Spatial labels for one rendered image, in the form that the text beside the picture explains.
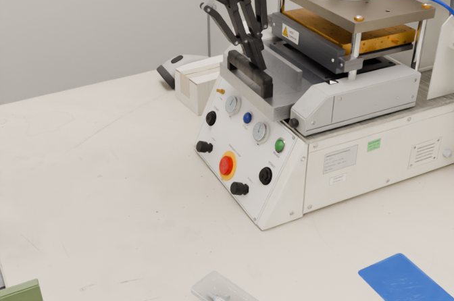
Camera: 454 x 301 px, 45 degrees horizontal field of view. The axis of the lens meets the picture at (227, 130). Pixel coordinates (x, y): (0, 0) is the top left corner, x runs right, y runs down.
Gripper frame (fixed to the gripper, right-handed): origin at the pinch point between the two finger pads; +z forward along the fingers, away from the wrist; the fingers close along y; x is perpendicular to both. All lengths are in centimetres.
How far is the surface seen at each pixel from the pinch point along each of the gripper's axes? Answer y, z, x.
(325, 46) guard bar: -10.4, 1.5, 7.5
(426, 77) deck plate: -31.6, 21.9, 7.3
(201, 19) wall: -31, 65, -149
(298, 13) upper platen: -14.3, 2.0, -7.9
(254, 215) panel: 15.3, 22.2, 13.9
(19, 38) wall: 45, 29, -142
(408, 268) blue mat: -1.1, 29.5, 35.9
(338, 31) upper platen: -15.5, 2.3, 4.2
